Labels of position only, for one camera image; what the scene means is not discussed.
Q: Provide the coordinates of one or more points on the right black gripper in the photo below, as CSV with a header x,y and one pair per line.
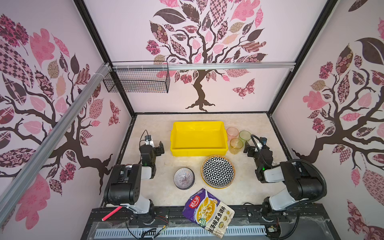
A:
x,y
250,148

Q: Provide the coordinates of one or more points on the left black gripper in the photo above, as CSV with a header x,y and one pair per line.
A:
x,y
157,149

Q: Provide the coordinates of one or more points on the black white geometric plate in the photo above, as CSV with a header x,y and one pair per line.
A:
x,y
218,171

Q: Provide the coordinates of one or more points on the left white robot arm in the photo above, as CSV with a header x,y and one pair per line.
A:
x,y
124,185

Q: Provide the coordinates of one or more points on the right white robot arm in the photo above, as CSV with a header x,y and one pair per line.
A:
x,y
304,183

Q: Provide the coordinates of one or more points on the yellow plastic bin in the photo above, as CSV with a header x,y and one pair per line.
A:
x,y
198,139

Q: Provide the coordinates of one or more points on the green translucent cup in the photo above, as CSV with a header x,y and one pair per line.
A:
x,y
244,136

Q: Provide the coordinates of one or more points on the yellow translucent cup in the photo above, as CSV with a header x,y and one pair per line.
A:
x,y
236,146

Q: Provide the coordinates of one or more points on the pink translucent cup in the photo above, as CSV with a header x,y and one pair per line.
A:
x,y
232,133

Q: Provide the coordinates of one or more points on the purple patterned bowl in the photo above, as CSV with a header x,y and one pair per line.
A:
x,y
184,178

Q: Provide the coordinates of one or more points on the pink marker pen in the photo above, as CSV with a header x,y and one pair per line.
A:
x,y
112,213

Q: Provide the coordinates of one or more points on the purple seasoning packet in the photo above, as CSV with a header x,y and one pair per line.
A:
x,y
207,211

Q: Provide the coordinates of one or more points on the white vent grille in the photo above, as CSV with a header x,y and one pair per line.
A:
x,y
180,233

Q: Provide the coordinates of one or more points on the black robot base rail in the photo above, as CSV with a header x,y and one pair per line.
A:
x,y
309,222

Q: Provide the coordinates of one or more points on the black wire basket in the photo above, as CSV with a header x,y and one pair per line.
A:
x,y
138,77

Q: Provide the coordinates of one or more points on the aluminium rail back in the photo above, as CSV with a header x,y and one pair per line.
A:
x,y
221,66

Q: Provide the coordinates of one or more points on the aluminium rail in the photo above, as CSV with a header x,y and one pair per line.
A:
x,y
22,181
221,66

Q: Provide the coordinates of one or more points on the aluminium rail left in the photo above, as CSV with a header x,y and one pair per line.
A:
x,y
22,181

